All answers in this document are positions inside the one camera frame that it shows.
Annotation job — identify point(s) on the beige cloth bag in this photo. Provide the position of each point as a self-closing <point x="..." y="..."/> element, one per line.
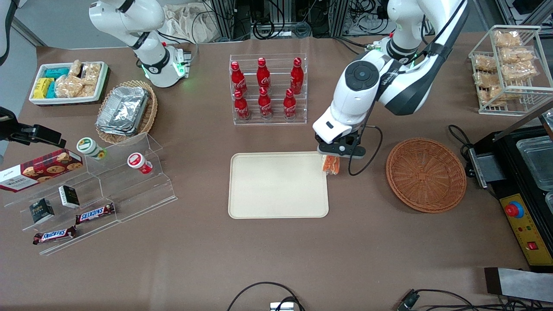
<point x="190" y="23"/>

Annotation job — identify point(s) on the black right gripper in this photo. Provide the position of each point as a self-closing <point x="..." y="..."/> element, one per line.
<point x="16" y="131"/>

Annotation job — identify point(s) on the oval wicker basket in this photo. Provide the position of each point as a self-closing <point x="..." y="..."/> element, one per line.
<point x="149" y="116"/>

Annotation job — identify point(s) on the triangular sandwich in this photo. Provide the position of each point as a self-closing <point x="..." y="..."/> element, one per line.
<point x="331" y="166"/>

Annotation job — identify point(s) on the Snickers chocolate bar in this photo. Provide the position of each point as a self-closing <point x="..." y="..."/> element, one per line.
<point x="95" y="214"/>
<point x="54" y="235"/>

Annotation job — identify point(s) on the stacked aluminium foil trays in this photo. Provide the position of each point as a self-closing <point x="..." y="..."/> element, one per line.
<point x="123" y="110"/>

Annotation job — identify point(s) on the red emergency stop button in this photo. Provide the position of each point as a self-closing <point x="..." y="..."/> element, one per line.
<point x="514" y="209"/>

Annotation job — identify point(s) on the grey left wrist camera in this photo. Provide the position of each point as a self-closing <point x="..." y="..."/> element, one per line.
<point x="335" y="150"/>

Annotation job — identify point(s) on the red cola bottle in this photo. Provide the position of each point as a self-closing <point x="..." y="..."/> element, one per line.
<point x="265" y="106"/>
<point x="238" y="80"/>
<point x="297" y="77"/>
<point x="263" y="75"/>
<point x="242" y="108"/>
<point x="289" y="106"/>

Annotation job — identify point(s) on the yellow snack pack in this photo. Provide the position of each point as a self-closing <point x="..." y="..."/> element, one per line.
<point x="42" y="87"/>

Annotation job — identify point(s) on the clear acrylic stepped shelf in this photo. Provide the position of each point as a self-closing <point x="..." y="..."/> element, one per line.
<point x="129" y="194"/>

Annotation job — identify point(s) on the green yogurt cup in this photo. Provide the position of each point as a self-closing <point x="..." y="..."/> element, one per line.
<point x="88" y="147"/>

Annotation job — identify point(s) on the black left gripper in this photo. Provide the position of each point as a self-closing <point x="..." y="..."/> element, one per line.
<point x="352" y="139"/>

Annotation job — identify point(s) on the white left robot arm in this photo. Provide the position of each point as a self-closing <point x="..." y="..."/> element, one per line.
<point x="363" y="99"/>

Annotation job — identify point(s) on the white rectangular snack bin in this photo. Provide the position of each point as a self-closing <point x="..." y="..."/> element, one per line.
<point x="69" y="100"/>

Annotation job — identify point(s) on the clear bag of rice snacks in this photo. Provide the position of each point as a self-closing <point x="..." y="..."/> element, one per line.
<point x="520" y="72"/>
<point x="75" y="68"/>
<point x="484" y="63"/>
<point x="91" y="73"/>
<point x="484" y="80"/>
<point x="89" y="90"/>
<point x="496" y="94"/>
<point x="517" y="55"/>
<point x="507" y="39"/>
<point x="68" y="86"/>

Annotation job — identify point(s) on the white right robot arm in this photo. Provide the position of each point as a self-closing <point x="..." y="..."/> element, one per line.
<point x="151" y="60"/>

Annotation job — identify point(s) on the grey flat strip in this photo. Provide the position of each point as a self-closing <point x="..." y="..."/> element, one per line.
<point x="518" y="284"/>

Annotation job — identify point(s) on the black box gold print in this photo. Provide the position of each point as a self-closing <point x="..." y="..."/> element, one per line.
<point x="42" y="211"/>

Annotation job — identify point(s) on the silver connector block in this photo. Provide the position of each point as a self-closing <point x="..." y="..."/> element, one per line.
<point x="283" y="306"/>

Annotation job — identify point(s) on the black box white label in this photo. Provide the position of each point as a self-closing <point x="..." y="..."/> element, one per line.
<point x="69" y="196"/>

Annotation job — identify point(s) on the cream rectangular tray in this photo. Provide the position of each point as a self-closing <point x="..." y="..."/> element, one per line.
<point x="276" y="185"/>

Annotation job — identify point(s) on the clear plastic container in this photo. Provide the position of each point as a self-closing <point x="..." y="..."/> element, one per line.
<point x="535" y="162"/>

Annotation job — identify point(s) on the round brown wicker basket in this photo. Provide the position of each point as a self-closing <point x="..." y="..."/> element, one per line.
<point x="425" y="177"/>

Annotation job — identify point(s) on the black machine yellow panel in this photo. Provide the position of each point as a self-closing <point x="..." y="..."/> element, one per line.
<point x="522" y="233"/>

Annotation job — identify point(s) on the red Walkers cookie box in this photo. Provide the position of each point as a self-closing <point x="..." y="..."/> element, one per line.
<point x="39" y="170"/>

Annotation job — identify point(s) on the red yogurt cup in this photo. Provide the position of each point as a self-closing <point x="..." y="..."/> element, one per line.
<point x="138" y="162"/>

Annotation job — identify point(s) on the teal snack pack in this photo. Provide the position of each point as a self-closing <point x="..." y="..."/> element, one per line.
<point x="51" y="90"/>
<point x="57" y="72"/>

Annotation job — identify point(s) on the aluminium frame post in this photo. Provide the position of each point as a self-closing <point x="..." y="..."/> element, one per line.
<point x="339" y="17"/>
<point x="222" y="19"/>

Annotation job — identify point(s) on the clear acrylic bottle rack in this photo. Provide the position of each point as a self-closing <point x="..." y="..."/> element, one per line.
<point x="276" y="119"/>

